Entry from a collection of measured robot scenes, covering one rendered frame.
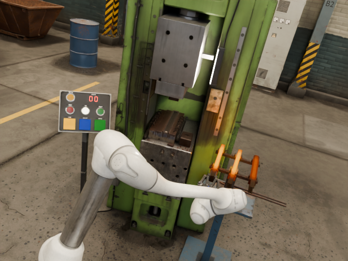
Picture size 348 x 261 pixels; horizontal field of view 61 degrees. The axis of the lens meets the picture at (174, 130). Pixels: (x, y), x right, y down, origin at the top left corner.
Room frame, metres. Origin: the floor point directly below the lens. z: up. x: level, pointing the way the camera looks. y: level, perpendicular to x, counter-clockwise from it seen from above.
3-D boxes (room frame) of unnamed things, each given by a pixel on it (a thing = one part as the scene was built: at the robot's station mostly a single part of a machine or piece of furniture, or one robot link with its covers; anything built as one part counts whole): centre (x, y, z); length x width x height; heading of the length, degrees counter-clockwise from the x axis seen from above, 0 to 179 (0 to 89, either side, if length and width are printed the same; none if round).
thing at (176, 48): (2.14, 0.02, 1.56); 0.42 x 0.39 x 0.40; 174
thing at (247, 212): (1.71, -0.45, 0.71); 0.40 x 0.30 x 0.02; 77
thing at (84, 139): (1.91, 0.64, 0.54); 0.04 x 0.04 x 1.08; 84
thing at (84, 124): (1.79, 0.61, 1.01); 0.07 x 0.05 x 0.07; 109
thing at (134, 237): (1.88, 0.09, 0.01); 0.58 x 0.39 x 0.01; 84
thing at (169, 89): (2.14, 0.06, 1.32); 0.42 x 0.20 x 0.10; 174
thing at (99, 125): (1.82, 0.51, 1.01); 0.07 x 0.05 x 0.07; 109
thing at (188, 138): (1.97, -0.10, 0.95); 0.12 x 0.08 x 0.06; 174
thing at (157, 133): (2.14, 0.06, 0.96); 0.42 x 0.20 x 0.09; 174
